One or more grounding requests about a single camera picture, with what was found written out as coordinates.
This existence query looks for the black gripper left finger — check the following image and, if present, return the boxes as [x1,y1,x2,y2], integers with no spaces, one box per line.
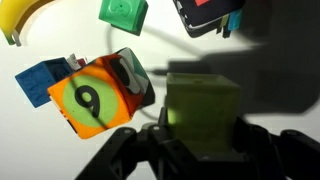
[75,106,202,180]

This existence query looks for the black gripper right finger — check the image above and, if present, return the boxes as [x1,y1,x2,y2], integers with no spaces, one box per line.
[232,116,320,180]

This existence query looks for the light green building block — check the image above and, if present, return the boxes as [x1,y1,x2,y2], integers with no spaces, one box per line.
[165,72,242,154]

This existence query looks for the orange fabric dice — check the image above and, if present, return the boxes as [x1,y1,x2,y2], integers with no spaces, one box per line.
[46,54,145,140]

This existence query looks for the blue building block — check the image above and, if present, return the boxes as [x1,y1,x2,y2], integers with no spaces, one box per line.
[14,56,73,109]

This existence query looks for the teal green building block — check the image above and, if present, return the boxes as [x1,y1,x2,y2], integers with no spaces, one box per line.
[98,0,150,37]

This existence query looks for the black fabric cube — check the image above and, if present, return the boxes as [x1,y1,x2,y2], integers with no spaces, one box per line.
[172,0,247,39]

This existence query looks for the yellow banana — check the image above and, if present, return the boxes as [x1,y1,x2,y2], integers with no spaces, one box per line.
[0,0,55,47]

